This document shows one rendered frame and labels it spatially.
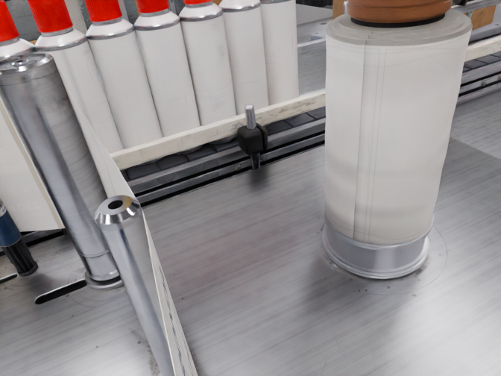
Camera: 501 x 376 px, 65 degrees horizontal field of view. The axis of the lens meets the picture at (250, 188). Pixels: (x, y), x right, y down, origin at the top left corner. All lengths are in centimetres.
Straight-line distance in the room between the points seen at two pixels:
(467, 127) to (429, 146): 41
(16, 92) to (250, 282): 21
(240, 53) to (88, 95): 19
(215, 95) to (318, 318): 30
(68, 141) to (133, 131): 21
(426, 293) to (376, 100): 16
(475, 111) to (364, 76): 50
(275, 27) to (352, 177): 30
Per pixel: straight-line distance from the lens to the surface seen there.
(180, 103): 49
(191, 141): 50
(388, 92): 24
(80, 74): 46
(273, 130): 55
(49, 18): 46
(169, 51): 47
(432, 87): 25
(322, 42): 63
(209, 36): 48
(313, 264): 34
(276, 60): 54
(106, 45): 46
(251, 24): 50
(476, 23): 113
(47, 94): 28
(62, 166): 29
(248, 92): 52
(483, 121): 71
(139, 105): 48
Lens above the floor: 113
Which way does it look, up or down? 35 degrees down
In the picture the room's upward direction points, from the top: 7 degrees counter-clockwise
